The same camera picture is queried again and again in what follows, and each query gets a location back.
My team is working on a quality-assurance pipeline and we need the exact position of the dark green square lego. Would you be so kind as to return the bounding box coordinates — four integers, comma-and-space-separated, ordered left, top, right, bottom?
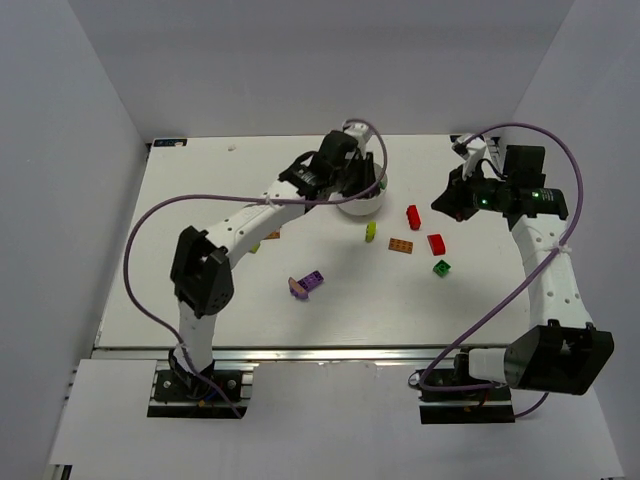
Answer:
433, 260, 451, 278

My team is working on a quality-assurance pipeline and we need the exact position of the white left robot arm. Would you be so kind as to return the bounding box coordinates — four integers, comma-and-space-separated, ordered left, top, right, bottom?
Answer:
170, 123, 375, 373

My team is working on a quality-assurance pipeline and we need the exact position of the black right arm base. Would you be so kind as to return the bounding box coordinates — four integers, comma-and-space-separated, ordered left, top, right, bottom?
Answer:
407, 348, 515, 425

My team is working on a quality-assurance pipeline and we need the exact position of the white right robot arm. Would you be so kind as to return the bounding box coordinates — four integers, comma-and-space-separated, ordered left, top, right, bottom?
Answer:
432, 138, 614, 395

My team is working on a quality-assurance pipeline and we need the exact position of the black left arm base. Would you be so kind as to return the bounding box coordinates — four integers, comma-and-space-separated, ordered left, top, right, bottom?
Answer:
147, 362, 253, 420

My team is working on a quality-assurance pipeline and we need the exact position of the white round divided container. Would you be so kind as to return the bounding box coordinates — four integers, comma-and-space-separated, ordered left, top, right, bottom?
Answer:
337, 161, 388, 217

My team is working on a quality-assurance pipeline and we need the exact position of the lime green curved lego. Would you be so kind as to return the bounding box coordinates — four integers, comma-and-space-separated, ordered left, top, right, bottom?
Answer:
365, 221, 377, 243

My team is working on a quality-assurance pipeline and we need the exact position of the red curved lego brick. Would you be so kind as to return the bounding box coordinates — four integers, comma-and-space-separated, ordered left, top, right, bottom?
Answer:
427, 234, 446, 256

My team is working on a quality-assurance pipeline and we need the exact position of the red long lego brick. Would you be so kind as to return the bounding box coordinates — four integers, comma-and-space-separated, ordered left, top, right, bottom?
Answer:
406, 204, 422, 231

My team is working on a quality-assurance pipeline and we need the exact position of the purple lego assembly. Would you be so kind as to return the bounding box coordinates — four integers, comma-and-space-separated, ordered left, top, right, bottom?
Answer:
288, 270, 324, 300

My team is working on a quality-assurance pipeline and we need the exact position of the blue label sticker left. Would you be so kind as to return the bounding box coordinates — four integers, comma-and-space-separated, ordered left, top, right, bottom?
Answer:
152, 138, 188, 148

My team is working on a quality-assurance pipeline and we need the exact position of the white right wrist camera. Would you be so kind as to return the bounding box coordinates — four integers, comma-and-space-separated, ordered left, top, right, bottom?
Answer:
452, 134, 487, 179

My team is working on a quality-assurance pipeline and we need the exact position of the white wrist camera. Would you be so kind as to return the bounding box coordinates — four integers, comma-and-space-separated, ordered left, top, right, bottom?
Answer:
342, 119, 373, 144
452, 134, 487, 179

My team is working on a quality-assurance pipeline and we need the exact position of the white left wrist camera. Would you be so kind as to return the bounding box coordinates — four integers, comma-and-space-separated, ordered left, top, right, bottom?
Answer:
342, 119, 373, 144

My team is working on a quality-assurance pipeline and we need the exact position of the aluminium table right rail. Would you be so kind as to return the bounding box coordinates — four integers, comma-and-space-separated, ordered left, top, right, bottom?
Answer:
485, 137, 503, 172

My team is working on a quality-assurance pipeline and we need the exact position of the aluminium table rail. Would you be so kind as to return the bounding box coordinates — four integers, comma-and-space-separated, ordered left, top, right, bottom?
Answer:
485, 137, 503, 172
92, 344, 501, 365

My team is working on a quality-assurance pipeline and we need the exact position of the aluminium table front rail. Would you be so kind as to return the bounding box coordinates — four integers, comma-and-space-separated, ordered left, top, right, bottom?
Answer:
92, 344, 501, 365

